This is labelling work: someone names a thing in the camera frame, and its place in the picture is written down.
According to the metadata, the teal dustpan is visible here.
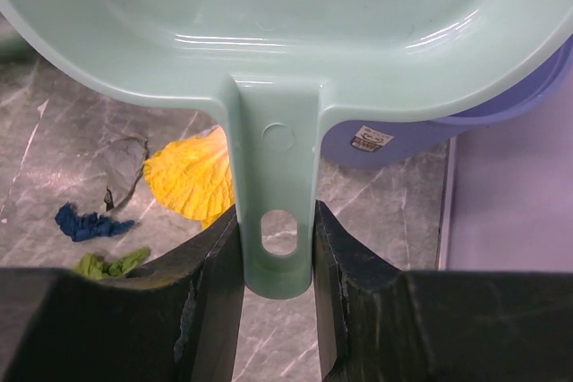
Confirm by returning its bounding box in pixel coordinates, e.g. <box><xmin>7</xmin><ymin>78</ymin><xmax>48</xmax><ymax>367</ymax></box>
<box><xmin>1</xmin><ymin>0</ymin><xmax>572</xmax><ymax>299</ymax></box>

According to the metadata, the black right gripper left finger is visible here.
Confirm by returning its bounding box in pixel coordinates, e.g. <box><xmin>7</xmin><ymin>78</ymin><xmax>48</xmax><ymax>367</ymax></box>
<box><xmin>1</xmin><ymin>209</ymin><xmax>244</xmax><ymax>381</ymax></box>

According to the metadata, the blue plastic bucket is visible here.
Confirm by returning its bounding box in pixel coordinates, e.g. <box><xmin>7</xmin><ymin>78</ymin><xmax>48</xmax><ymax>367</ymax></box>
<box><xmin>321</xmin><ymin>39</ymin><xmax>572</xmax><ymax>170</ymax></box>

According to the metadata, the green paper scrap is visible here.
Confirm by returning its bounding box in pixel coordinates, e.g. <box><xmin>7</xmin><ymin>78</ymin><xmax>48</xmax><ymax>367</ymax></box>
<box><xmin>73</xmin><ymin>246</ymin><xmax>151</xmax><ymax>281</ymax></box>

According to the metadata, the dark blue scrap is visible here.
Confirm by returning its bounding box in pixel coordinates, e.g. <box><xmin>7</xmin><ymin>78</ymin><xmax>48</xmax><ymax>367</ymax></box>
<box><xmin>55</xmin><ymin>202</ymin><xmax>136</xmax><ymax>242</ymax></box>

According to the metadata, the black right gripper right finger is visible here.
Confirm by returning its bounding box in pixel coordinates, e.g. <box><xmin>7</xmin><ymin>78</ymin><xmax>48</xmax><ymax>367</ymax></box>
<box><xmin>313</xmin><ymin>202</ymin><xmax>572</xmax><ymax>381</ymax></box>

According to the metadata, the grey paper scrap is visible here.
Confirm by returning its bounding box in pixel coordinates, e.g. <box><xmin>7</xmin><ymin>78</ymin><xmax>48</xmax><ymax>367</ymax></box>
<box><xmin>100</xmin><ymin>136</ymin><xmax>149</xmax><ymax>212</ymax></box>

